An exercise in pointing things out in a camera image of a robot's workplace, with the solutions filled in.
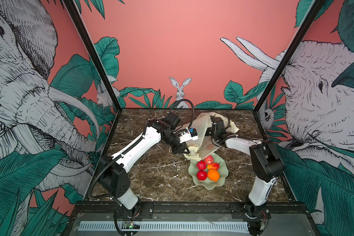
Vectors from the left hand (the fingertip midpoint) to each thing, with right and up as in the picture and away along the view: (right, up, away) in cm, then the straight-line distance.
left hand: (188, 150), depth 74 cm
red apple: (+8, -11, +9) cm, 16 cm away
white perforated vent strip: (-11, -36, -4) cm, 38 cm away
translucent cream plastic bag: (+12, 0, +20) cm, 24 cm away
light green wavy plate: (+12, -21, +8) cm, 25 cm away
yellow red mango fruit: (+16, -11, +11) cm, 23 cm away
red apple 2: (+8, -16, +7) cm, 19 cm away
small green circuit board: (-28, -36, -4) cm, 46 cm away
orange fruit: (+14, -15, +6) cm, 22 cm away
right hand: (+9, +13, +22) cm, 27 cm away
